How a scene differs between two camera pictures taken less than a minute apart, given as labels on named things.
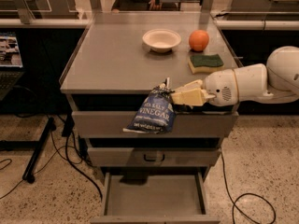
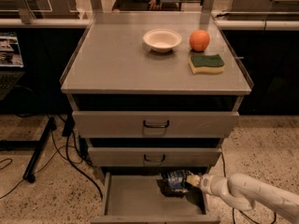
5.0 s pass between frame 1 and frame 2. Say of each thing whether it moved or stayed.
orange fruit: stayed
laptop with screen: stayed
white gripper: moved
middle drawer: stayed
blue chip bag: moved
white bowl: stayed
